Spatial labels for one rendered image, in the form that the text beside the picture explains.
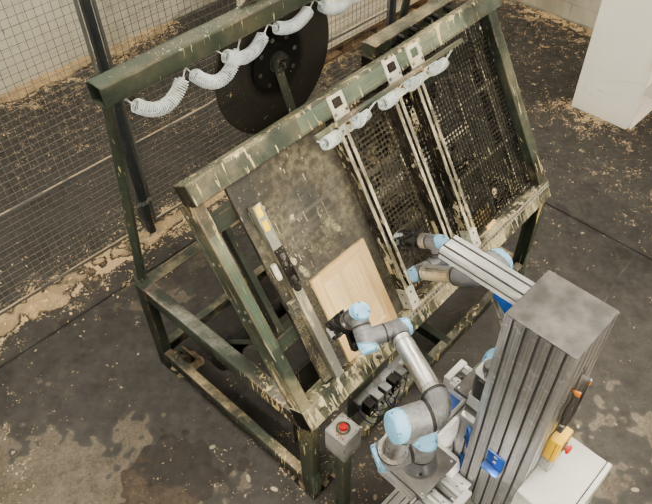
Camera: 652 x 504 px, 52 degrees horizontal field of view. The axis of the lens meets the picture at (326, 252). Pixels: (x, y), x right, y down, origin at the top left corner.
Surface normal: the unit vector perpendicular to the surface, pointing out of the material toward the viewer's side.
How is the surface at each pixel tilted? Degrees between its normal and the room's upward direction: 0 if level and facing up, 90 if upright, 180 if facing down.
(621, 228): 0
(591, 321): 0
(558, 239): 0
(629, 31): 90
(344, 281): 60
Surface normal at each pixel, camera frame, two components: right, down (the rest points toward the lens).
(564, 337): -0.02, -0.69
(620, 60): -0.70, 0.52
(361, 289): 0.63, 0.07
